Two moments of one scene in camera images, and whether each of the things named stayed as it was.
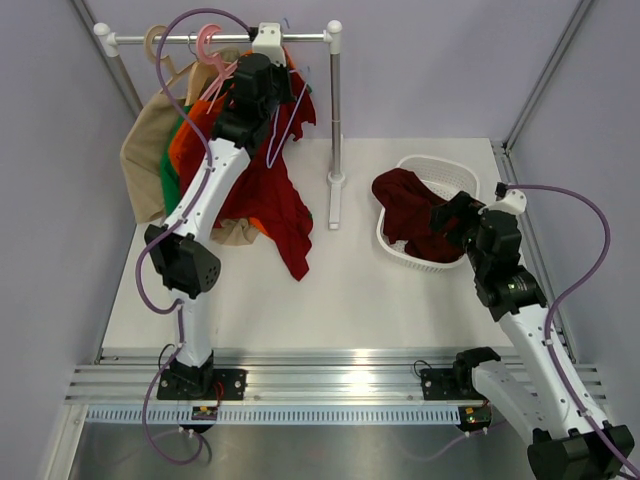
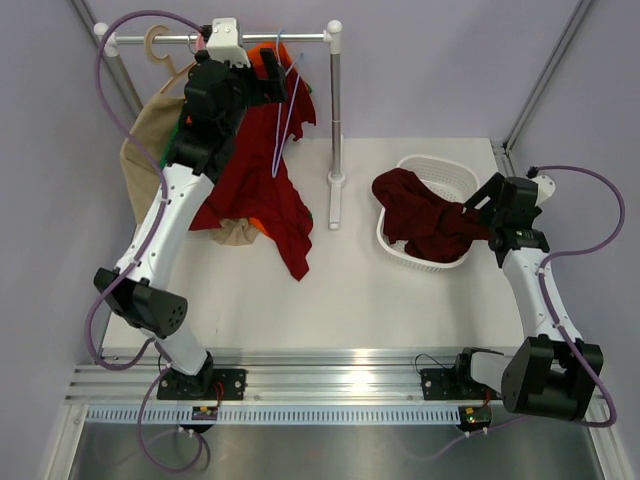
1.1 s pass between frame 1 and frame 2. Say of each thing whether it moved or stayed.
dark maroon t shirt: stayed
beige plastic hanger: stayed
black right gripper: moved
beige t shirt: stayed
